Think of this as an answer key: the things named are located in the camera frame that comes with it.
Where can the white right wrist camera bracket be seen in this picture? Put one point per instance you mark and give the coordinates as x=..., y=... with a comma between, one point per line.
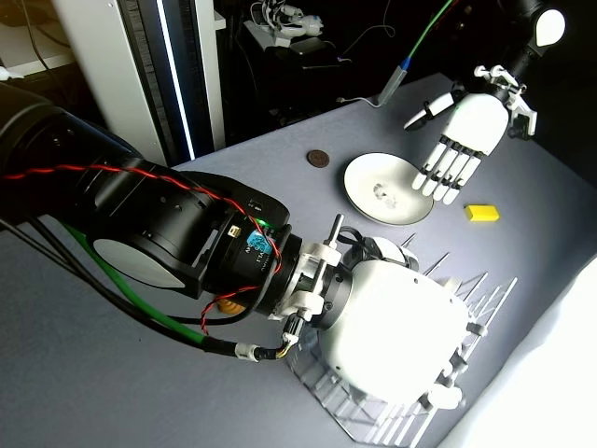
x=322, y=261

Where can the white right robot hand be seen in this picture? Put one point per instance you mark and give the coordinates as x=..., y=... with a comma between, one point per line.
x=396, y=336

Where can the black box in background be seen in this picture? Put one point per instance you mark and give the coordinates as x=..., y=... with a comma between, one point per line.
x=310, y=51

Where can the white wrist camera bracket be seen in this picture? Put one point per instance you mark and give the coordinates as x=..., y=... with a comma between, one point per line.
x=322, y=261
x=522, y=112

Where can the white robot column with light strip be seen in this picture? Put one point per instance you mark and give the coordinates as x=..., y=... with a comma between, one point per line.
x=116, y=70

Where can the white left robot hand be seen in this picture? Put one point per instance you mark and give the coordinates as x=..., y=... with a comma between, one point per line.
x=478, y=123

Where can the brown round cookie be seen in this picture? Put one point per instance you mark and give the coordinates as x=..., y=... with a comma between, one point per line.
x=318, y=158

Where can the yellow rectangular block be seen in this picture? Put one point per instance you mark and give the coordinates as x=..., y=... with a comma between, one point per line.
x=482, y=213

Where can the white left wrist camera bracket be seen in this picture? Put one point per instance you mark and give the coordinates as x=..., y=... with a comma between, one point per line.
x=522, y=112

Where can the white gadgets in background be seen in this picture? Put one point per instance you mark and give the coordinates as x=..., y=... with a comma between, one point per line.
x=289, y=21

